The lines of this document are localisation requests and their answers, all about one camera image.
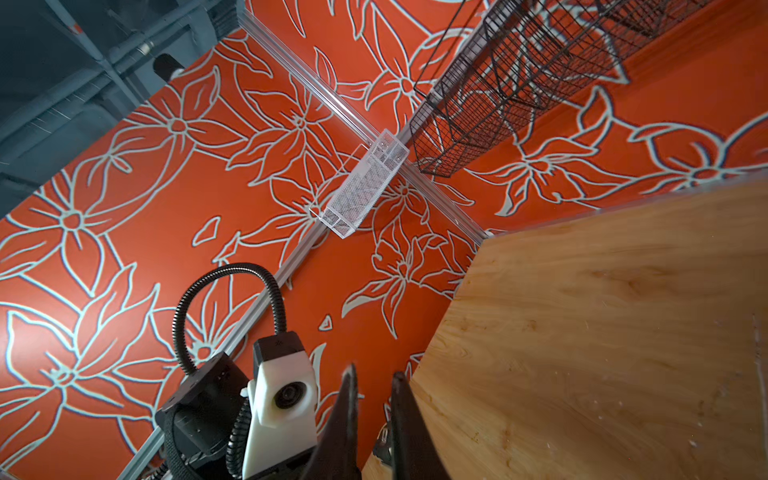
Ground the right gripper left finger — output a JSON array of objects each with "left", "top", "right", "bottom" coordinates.
[{"left": 301, "top": 364, "right": 362, "bottom": 480}]

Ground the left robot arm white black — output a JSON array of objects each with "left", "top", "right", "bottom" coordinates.
[{"left": 152, "top": 262, "right": 287, "bottom": 479}]

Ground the black wire basket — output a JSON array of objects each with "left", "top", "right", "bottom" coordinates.
[{"left": 408, "top": 1, "right": 706, "bottom": 178}]

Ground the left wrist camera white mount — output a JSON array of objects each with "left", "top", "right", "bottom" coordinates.
[{"left": 241, "top": 332, "right": 318, "bottom": 479}]

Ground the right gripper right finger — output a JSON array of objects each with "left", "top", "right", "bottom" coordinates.
[{"left": 390, "top": 372, "right": 450, "bottom": 480}]

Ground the white mesh basket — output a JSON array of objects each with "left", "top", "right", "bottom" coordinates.
[{"left": 318, "top": 130, "right": 408, "bottom": 239}]

